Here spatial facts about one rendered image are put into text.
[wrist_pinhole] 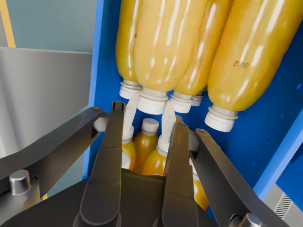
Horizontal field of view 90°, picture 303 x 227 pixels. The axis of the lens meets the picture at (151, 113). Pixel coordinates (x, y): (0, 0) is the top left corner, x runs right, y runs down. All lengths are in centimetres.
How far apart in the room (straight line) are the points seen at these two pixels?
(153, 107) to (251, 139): 19
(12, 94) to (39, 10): 114
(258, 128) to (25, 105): 61
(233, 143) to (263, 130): 7
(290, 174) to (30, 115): 81
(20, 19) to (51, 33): 24
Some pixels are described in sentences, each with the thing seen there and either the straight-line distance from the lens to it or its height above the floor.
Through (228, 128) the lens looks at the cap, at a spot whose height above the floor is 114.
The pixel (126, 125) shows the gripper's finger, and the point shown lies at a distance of 15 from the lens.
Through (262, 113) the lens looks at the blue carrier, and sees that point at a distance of 31.
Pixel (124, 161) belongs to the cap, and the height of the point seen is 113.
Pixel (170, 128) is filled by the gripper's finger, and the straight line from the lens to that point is 15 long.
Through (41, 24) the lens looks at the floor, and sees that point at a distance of 163.
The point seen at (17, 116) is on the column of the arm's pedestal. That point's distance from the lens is 60.
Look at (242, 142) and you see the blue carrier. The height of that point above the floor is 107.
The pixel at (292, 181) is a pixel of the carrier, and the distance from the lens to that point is 61.
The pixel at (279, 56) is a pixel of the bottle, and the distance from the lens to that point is 22.
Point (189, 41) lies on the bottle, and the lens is 18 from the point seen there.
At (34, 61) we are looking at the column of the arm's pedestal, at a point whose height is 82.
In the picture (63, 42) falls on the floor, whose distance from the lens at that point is 154.
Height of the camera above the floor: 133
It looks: 70 degrees down
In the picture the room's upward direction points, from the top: 174 degrees counter-clockwise
